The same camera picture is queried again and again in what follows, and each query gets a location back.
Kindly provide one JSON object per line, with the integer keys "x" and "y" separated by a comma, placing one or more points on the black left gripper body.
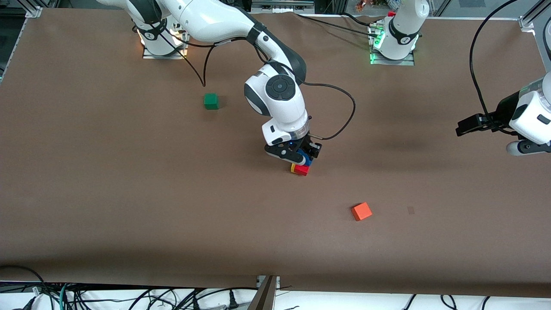
{"x": 502, "y": 113}

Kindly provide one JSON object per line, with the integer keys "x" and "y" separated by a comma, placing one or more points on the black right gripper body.
{"x": 306, "y": 145}

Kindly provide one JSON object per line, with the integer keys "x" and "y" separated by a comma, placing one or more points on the blue wooden block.
{"x": 306, "y": 159}

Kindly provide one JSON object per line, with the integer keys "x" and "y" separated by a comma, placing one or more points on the red wooden block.
{"x": 301, "y": 171}

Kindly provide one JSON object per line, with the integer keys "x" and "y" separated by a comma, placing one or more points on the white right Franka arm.
{"x": 206, "y": 17}

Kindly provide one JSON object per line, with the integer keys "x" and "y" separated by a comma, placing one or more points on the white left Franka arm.
{"x": 404, "y": 26}

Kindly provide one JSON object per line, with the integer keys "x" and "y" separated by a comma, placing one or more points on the orange wooden block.
{"x": 361, "y": 212}

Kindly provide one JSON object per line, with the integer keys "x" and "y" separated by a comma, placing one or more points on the green wooden block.
{"x": 211, "y": 101}

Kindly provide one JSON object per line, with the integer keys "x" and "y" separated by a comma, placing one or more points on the grey metal equipment box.
{"x": 282, "y": 5}

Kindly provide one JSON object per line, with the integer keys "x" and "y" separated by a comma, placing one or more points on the dark table support beam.
{"x": 264, "y": 297}

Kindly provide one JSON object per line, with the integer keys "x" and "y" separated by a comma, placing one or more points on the black power plug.
{"x": 233, "y": 300}

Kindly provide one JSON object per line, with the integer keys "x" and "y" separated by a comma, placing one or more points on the aluminium frame corner profile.
{"x": 528, "y": 19}
{"x": 33, "y": 8}

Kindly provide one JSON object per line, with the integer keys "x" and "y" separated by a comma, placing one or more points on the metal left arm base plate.
{"x": 376, "y": 60}

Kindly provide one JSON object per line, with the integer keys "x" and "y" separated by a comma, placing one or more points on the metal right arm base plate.
{"x": 148, "y": 54}

